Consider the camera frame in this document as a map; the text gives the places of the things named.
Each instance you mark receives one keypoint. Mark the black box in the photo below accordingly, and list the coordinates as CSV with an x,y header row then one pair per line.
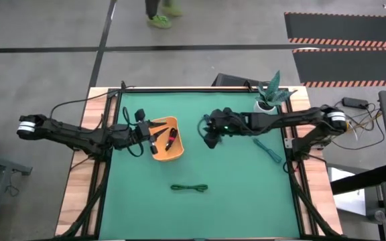
x,y
226,80

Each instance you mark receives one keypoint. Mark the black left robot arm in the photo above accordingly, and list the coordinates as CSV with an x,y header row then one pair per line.
x,y
72,134

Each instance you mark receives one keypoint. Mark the person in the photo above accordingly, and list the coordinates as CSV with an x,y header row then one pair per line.
x,y
159,21

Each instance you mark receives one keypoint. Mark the black power adapter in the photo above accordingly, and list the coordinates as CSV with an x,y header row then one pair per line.
x,y
354,102

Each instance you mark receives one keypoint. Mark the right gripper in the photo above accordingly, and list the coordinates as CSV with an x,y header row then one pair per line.
x,y
221,122

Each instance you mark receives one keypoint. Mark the orange plastic basket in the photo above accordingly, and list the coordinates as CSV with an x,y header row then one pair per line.
x,y
174,155

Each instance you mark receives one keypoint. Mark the potted plant in white pot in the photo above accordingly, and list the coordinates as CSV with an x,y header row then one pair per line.
x,y
272,92

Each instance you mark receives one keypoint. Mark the black beam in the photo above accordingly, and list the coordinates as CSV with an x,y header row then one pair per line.
x,y
360,180

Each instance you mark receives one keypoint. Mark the black aluminium table frame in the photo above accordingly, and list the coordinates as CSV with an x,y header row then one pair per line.
x,y
186,89

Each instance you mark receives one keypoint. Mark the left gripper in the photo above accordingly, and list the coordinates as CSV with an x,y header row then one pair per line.
x,y
142,132

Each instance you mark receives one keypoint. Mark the black orange-striped floor mat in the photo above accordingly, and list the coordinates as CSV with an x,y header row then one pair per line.
x,y
343,28
347,65

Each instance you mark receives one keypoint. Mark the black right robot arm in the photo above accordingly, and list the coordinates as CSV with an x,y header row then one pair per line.
x,y
290,118

